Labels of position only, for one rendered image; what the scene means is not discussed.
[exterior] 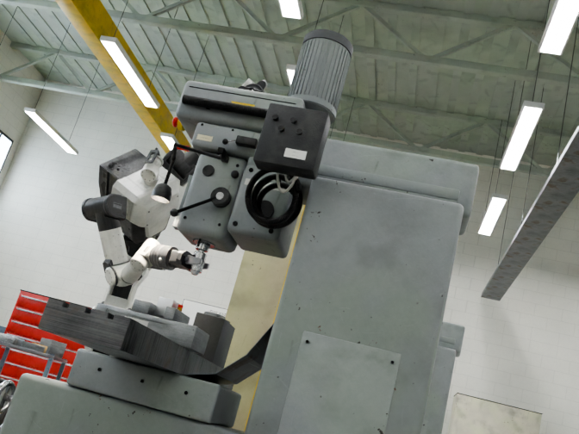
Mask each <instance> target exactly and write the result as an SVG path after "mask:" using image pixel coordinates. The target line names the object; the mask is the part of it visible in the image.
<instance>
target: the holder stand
mask: <svg viewBox="0 0 579 434"><path fill-rule="evenodd" d="M193 326H197V327H198V328H200V329H201V330H203V331H204V332H206V333H207V334H208V335H209V341H208V343H207V347H206V350H205V352H204V355H200V354H197V355H198V356H200V357H203V358H205V359H207V360H208V361H210V362H212V363H214V364H216V365H217V366H219V367H221V368H223V369H224V366H225V362H226V360H227V354H228V351H229V348H230V344H231V342H232V338H233V333H234V330H235V328H234V327H233V326H232V325H231V324H230V321H228V320H226V317H224V316H222V315H219V314H217V313H211V312H204V313H199V312H197V313H196V317H195V321H194V324H193Z"/></svg>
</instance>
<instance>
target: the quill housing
mask: <svg viewBox="0 0 579 434"><path fill-rule="evenodd" d="M246 166H247V162H246V161H245V160H244V159H243V158H236V157H230V156H229V160H228V163H224V162H221V160H219V159H216V158H212V157H208V156H206V155H202V154H201V155H200V157H199V159H198V161H197V164H196V169H195V172H194V175H193V177H192V180H191V183H190V187H189V190H188V193H187V196H186V198H185V201H184V205H183V208H185V207H188V206H189V205H192V204H195V203H198V202H201V201H204V200H207V199H209V198H210V196H211V193H212V191H213V190H214V189H216V188H219V187H223V188H226V189H227V190H228V191H229V193H230V194H231V201H230V203H229V204H228V205H227V206H226V207H224V208H218V207H216V206H215V205H214V204H213V202H208V203H205V204H202V205H200V206H197V207H195V208H191V209H188V210H185V211H183V212H181V214H180V217H179V220H178V223H177V229H178V231H179V232H181V233H182V234H183V236H184V237H185V238H186V239H187V240H188V241H189V242H190V243H191V244H192V245H195V246H196V244H195V243H194V242H193V241H192V239H203V240H207V241H208V242H211V243H213V244H214V245H215V248H209V249H212V250H216V251H223V252H227V253H231V252H233V251H235V249H236V247H237V243H236V241H235V240H234V239H233V237H232V235H231V234H230V232H229V231H228V229H227V225H228V222H229V219H230V216H231V213H232V210H233V205H234V203H235V199H236V196H237V194H238V190H239V187H240V182H241V179H242V177H243V173H244V170H245V168H246ZM232 171H238V172H239V174H240V175H239V177H238V178H232V177H231V172H232Z"/></svg>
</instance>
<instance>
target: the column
mask: <svg viewBox="0 0 579 434"><path fill-rule="evenodd" d="M463 214H464V207H463V206H462V205H461V204H459V203H455V202H449V201H441V200H436V199H432V198H427V197H423V196H417V195H410V194H404V193H400V192H395V191H390V190H386V189H377V188H372V187H368V186H364V185H358V184H354V183H345V182H341V181H336V180H331V179H326V178H322V177H317V178H316V179H315V180H312V182H311V185H310V189H309V192H308V198H307V201H306V204H305V208H304V211H303V215H302V220H301V224H300V227H299V230H298V234H297V237H296V242H295V246H294V250H293V253H292V256H291V259H290V263H289V268H288V272H287V276H286V278H285V282H284V285H283V291H282V294H281V298H280V301H279V304H278V308H277V314H276V317H275V320H274V324H273V327H272V330H271V336H270V339H269V343H268V346H267V350H266V352H265V359H264V362H263V365H262V369H261V372H260V376H259V378H258V385H257V388H256V391H255V394H254V398H253V401H252V407H251V411H250V413H249V417H248V420H247V424H246V429H245V433H244V434H421V431H422V426H423V422H424V417H425V412H426V404H427V400H428V395H429V390H430V386H431V381H432V376H433V368H434V364H435V358H436V354H437V349H438V345H439V336H440V332H441V327H442V322H443V318H444V313H445V304H446V300H447V295H448V291H449V286H450V281H451V273H452V268H453V264H454V259H455V255H456V249H457V245H458V237H459V232H460V227H461V223H462V218H463Z"/></svg>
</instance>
